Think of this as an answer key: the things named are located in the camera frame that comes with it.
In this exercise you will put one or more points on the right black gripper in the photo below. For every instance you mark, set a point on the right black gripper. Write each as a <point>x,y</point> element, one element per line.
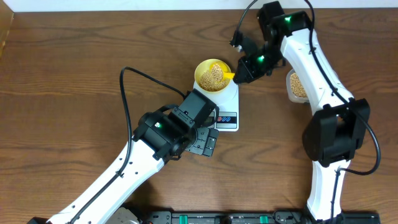
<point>250,75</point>

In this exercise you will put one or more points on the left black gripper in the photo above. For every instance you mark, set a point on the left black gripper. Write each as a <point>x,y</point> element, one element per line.
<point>203,145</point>

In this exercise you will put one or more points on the yellow plastic scoop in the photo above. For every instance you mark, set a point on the yellow plastic scoop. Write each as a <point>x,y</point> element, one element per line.
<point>221,71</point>

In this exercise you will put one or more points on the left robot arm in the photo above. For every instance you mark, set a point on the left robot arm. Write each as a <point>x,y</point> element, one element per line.
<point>160,136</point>

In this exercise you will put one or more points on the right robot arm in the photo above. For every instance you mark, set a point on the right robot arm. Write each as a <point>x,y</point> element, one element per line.
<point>339,121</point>

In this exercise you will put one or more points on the white digital kitchen scale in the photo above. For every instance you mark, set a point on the white digital kitchen scale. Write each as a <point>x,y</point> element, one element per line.
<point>227,101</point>

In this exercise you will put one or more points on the yellow plastic bowl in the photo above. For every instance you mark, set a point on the yellow plastic bowl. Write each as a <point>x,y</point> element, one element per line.
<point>202,67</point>

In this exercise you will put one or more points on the soybeans in bowl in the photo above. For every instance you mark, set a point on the soybeans in bowl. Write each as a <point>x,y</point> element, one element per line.
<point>208,82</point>

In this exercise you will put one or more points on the soybeans in container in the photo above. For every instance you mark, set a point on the soybeans in container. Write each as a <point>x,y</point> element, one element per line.
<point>296,86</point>

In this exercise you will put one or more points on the clear plastic container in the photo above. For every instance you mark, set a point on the clear plastic container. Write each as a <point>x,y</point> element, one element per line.
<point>291,96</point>

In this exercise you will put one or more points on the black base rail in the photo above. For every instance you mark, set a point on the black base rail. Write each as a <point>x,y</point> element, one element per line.
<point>281,217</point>

